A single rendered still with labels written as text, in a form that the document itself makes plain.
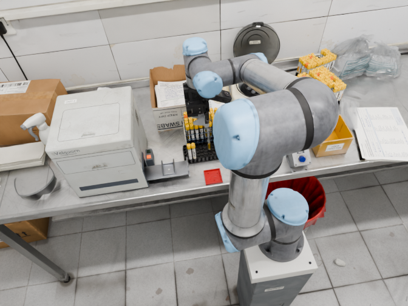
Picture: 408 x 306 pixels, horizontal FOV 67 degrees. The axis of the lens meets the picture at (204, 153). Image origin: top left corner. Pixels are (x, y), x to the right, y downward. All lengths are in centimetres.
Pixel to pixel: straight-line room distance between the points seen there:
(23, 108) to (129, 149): 60
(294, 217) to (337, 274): 126
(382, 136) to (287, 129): 102
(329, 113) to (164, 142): 94
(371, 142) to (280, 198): 67
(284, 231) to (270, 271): 18
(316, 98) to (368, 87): 121
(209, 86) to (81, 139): 46
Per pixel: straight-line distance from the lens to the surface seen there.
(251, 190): 64
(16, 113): 150
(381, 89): 176
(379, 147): 146
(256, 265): 105
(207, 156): 127
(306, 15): 165
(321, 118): 54
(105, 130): 107
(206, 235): 208
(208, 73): 86
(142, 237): 213
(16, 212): 141
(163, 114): 135
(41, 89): 156
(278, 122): 51
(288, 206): 89
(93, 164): 113
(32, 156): 150
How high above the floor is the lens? 191
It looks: 52 degrees down
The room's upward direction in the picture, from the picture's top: 5 degrees counter-clockwise
